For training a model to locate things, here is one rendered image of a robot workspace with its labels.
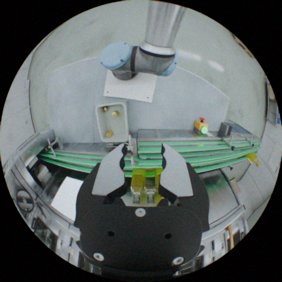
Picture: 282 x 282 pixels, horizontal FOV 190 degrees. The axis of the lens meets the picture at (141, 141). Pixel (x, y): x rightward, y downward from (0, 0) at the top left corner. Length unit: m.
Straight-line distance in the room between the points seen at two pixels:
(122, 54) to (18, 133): 3.60
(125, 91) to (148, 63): 0.26
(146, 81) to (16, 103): 3.78
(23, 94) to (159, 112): 3.98
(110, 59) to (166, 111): 0.42
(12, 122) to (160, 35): 3.71
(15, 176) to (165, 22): 1.08
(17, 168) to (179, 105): 1.26
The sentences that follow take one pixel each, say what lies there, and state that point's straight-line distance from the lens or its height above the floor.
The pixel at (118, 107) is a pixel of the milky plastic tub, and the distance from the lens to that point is 0.54.
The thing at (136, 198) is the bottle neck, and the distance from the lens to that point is 0.39.
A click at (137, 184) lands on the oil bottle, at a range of 0.41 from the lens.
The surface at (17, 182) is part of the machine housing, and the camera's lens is 0.95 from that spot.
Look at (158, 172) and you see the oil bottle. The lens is 0.45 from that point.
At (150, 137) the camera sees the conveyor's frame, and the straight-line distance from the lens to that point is 0.47.
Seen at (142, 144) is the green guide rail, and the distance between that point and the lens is 0.44.
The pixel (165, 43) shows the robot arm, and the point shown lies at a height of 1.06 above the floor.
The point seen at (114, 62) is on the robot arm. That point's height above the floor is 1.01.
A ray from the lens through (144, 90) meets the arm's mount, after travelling 0.51.
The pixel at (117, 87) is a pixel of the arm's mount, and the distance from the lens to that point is 0.53.
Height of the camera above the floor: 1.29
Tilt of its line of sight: 61 degrees down
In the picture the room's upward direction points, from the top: 176 degrees counter-clockwise
